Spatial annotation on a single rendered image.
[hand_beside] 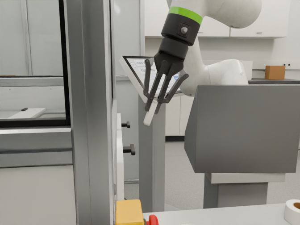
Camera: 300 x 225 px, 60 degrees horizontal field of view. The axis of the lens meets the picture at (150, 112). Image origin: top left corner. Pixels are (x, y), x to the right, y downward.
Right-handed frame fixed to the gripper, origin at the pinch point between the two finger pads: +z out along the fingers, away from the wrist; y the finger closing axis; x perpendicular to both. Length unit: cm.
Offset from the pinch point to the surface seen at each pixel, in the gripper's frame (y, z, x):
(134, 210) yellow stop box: -2.6, 12.6, -30.2
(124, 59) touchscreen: -9, -13, 85
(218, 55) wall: 141, -79, 355
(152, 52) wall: 38, -46, 363
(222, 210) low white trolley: 26.5, 18.1, -8.8
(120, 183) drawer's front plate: -3.1, 17.1, -11.3
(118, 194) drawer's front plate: -2.5, 20.1, -11.3
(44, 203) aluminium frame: -15.6, 7.0, -43.6
